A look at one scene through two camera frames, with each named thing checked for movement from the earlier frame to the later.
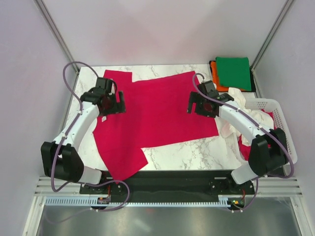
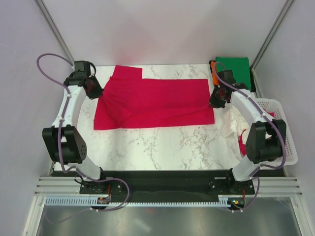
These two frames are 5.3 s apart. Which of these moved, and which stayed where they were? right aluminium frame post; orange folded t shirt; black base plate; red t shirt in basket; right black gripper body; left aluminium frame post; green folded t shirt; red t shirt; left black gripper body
Moved: left black gripper body; red t shirt; right black gripper body
Stayed: left aluminium frame post; green folded t shirt; orange folded t shirt; red t shirt in basket; black base plate; right aluminium frame post
